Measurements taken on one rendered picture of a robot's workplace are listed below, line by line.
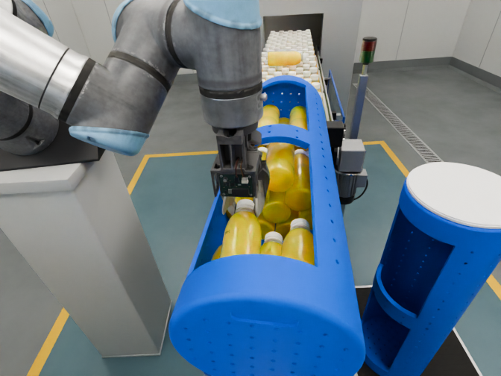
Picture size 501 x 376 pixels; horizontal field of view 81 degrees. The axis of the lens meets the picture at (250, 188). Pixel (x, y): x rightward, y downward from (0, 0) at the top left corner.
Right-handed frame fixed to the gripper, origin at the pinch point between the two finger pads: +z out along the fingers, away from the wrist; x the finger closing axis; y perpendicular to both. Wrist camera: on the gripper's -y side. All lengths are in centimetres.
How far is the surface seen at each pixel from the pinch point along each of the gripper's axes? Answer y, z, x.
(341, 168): -76, 40, 32
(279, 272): 20.4, -7.5, 7.8
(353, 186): -77, 50, 39
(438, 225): -14, 15, 45
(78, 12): -438, 0, -321
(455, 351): -26, 101, 82
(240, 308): 24.3, -5.2, 3.2
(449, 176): -31, 12, 53
